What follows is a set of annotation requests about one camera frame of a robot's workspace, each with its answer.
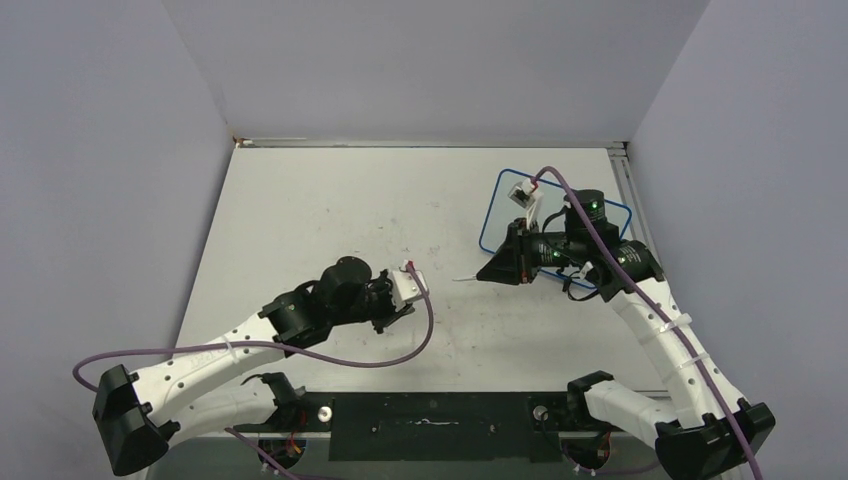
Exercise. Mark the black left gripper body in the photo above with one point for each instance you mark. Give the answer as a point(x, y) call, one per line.
point(379, 305)

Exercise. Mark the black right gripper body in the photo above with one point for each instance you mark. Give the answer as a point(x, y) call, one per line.
point(525, 248)

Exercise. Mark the blue framed whiteboard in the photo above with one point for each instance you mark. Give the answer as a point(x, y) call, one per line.
point(502, 209)

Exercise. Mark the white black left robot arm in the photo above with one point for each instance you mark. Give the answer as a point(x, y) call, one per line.
point(141, 414)

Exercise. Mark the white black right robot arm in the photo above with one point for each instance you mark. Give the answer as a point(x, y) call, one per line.
point(708, 427)

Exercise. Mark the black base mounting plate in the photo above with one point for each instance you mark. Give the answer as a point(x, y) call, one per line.
point(430, 426)

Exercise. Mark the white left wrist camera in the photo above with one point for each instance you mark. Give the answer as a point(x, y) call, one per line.
point(407, 286)

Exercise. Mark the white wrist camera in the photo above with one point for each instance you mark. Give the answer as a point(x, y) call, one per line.
point(407, 286)
point(527, 194)

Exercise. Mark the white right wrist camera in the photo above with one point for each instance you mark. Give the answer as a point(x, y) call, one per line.
point(527, 194)

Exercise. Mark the aluminium frame rail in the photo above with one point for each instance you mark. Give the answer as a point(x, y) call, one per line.
point(622, 168)

